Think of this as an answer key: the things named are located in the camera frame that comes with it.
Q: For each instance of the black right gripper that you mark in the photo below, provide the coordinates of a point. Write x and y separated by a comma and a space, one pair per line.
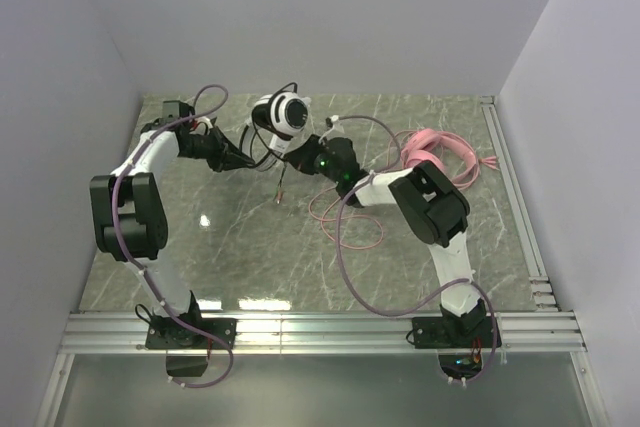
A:
301, 156

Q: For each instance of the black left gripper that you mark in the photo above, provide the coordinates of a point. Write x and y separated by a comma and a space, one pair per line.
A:
220, 156

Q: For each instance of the white and black headphones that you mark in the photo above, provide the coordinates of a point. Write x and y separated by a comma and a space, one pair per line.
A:
284, 115

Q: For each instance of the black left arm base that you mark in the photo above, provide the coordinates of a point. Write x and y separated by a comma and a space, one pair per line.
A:
190, 334

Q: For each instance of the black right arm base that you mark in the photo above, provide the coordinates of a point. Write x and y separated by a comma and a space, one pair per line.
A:
462, 352

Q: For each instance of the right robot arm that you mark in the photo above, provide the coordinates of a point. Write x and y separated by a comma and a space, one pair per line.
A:
435, 211

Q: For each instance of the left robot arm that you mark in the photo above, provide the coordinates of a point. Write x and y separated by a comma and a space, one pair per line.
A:
129, 219

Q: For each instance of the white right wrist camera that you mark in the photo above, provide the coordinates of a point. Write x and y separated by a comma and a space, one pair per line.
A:
334, 127

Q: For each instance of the aluminium right side rail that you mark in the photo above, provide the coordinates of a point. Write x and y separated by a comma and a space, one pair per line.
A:
541, 287

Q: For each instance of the aluminium rail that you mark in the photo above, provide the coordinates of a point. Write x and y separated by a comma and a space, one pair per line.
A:
340, 333
541, 287

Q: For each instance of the aluminium front rail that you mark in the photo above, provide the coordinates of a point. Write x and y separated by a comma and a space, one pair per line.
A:
340, 333

